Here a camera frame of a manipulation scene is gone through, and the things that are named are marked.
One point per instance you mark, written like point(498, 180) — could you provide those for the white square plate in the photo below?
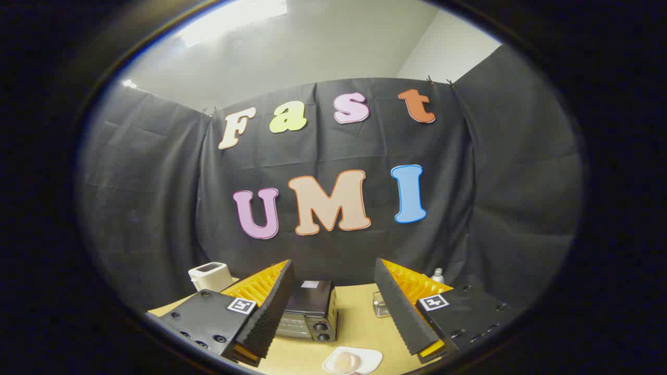
point(371, 357)

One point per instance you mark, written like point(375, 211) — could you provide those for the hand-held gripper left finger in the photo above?
point(271, 312)

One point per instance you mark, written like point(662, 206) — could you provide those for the white pink spray bottle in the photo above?
point(437, 276)

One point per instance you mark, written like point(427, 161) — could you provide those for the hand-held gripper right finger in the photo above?
point(401, 312)

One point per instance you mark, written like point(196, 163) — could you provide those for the white bread toaster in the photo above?
point(208, 277)

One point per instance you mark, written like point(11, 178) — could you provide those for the crumb-coated bread roll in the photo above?
point(346, 362)

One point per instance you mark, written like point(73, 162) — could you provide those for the black toaster oven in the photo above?
point(312, 302)

